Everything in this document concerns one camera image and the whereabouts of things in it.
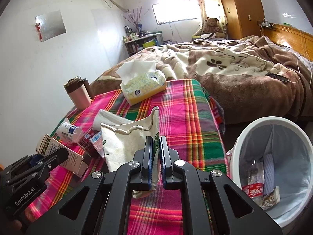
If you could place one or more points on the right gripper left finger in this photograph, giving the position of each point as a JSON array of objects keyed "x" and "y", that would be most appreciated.
[{"x": 146, "y": 170}]

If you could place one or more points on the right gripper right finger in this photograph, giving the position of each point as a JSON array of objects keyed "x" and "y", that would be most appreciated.
[{"x": 167, "y": 158}]

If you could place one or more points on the white plastic bottle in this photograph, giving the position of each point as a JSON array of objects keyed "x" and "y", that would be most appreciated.
[{"x": 69, "y": 132}]

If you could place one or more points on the white towel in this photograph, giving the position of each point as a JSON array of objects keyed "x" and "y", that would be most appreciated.
[{"x": 108, "y": 118}]

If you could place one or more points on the cola plastic bottle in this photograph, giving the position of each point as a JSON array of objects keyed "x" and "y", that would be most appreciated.
[{"x": 254, "y": 180}]

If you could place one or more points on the white round trash bin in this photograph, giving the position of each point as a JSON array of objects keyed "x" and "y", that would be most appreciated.
[{"x": 280, "y": 152}]

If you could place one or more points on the red milk drink can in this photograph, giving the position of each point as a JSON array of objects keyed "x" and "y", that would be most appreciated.
[{"x": 91, "y": 142}]

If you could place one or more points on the yellow tissue pack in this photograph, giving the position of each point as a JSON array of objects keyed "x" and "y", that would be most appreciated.
[{"x": 140, "y": 80}]

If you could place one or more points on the white foam fruit net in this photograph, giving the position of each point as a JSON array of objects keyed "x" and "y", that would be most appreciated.
[{"x": 269, "y": 174}]

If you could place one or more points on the pink brown lidded mug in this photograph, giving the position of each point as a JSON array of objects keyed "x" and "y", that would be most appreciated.
[{"x": 79, "y": 91}]

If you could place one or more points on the brown beige floral blanket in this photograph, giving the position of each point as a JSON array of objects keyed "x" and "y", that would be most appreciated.
[{"x": 234, "y": 72}]

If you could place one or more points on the cluttered grey shelf desk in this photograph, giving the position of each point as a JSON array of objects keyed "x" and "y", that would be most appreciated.
[{"x": 136, "y": 43}]

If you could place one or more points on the black smartphone on bed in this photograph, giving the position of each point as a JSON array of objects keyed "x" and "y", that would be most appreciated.
[{"x": 278, "y": 77}]

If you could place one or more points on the brown teddy bear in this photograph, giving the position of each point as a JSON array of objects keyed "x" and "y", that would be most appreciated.
[{"x": 213, "y": 29}]

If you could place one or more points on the dried branch vase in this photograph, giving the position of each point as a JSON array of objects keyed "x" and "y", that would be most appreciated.
[{"x": 135, "y": 16}]

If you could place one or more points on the orange wooden wardrobe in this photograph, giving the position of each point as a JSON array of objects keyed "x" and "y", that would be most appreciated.
[{"x": 243, "y": 17}]

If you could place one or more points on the floral window curtain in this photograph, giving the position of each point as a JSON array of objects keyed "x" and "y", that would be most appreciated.
[{"x": 212, "y": 9}]

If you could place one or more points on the wooden bed headboard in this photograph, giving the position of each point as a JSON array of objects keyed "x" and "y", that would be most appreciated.
[{"x": 293, "y": 38}]

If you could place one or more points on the silver wall panel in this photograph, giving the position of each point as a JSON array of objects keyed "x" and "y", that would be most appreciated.
[{"x": 49, "y": 25}]

